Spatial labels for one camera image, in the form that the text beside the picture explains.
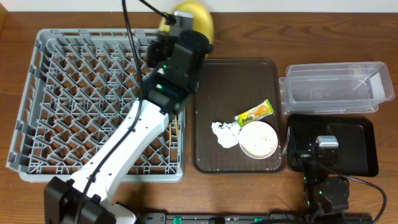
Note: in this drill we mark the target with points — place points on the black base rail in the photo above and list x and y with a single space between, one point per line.
279 217

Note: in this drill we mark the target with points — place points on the yellow plate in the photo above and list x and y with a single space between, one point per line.
203 26

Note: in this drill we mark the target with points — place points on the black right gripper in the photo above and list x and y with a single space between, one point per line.
298 157

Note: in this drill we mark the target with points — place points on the clear plastic bin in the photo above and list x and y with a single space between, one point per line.
335 88

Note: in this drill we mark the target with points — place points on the crumpled white tissue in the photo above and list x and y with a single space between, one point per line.
226 133

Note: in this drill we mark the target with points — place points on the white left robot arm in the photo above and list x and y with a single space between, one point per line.
87 196

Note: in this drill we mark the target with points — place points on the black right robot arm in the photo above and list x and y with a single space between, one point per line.
324 195

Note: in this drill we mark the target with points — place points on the black tray bin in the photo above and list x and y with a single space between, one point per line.
356 153

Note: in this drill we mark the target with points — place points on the Apollo snack wrapper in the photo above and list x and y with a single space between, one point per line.
255 114

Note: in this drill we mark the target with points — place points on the grey dishwasher rack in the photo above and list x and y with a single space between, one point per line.
80 86

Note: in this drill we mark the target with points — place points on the white small plate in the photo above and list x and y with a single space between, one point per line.
258 140

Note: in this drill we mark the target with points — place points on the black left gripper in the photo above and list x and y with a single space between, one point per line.
160 51

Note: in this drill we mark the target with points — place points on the brown serving tray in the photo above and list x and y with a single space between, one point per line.
229 87

